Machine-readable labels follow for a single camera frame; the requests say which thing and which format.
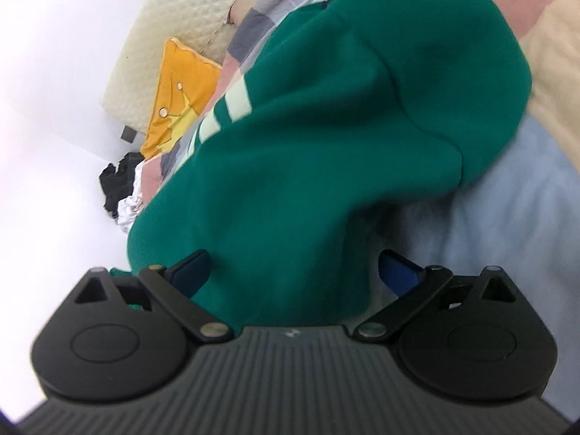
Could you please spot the white crumpled cloth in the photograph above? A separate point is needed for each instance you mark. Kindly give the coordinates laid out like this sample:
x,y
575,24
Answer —
x,y
129,208

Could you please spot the black clothes pile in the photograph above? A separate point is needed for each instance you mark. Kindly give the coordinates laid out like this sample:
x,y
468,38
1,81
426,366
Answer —
x,y
115,181

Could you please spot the grey wall switch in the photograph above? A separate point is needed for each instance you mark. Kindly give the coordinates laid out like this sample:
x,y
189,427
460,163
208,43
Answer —
x,y
129,134

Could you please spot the patchwork quilt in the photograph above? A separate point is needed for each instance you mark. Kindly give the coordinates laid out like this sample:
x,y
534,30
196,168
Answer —
x,y
521,213

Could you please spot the yellow crown pillow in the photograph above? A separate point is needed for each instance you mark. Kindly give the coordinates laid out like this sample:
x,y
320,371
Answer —
x,y
181,86

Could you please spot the cream padded headboard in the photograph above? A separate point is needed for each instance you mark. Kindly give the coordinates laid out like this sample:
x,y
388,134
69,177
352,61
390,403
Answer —
x,y
181,4

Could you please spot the green sweatshirt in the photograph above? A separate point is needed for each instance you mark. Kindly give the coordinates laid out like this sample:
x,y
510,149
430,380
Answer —
x,y
317,145

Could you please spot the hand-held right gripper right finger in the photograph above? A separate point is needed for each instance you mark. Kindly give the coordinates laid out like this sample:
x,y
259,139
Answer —
x,y
398,274

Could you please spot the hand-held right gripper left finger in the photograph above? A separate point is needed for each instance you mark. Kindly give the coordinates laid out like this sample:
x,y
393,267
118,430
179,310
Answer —
x,y
192,272

